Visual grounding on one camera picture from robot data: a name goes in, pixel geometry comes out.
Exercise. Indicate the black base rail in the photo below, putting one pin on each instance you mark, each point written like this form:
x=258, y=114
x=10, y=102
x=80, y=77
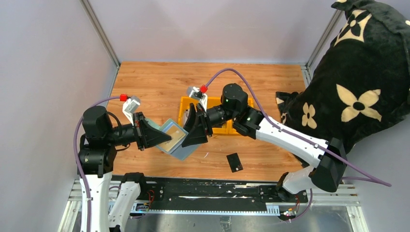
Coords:
x=184, y=194

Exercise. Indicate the black flower pattern blanket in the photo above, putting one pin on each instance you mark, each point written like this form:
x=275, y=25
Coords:
x=361, y=86

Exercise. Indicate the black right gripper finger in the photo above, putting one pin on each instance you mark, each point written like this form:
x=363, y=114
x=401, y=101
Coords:
x=190, y=139
x=191, y=121

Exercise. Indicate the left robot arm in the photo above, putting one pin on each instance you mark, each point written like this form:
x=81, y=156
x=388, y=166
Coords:
x=96, y=157

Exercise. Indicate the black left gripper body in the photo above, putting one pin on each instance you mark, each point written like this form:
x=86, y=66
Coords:
x=139, y=131

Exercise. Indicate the black credit card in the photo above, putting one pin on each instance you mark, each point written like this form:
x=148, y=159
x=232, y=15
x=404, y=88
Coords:
x=234, y=162

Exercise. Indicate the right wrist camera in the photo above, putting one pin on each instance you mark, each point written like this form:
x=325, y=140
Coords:
x=195, y=93

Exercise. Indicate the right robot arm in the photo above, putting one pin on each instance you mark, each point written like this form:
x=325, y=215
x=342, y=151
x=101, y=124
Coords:
x=325, y=168

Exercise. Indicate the yellow plastic bin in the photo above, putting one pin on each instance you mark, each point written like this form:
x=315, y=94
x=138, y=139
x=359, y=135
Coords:
x=184, y=109
x=231, y=130
x=220, y=129

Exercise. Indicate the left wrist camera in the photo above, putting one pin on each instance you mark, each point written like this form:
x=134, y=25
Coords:
x=130, y=106

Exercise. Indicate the yellow plastic bin right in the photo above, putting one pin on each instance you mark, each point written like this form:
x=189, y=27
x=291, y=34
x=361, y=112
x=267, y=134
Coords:
x=231, y=130

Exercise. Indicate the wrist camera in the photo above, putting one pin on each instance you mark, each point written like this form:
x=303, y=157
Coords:
x=130, y=106
x=195, y=93

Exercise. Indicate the yellow plastic bin middle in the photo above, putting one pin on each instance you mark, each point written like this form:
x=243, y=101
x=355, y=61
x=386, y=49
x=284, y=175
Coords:
x=220, y=129

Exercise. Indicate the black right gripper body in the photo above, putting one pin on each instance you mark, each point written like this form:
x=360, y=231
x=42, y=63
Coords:
x=207, y=121

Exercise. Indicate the yellow plastic bin left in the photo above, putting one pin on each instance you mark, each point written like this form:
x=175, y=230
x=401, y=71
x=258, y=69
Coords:
x=184, y=109

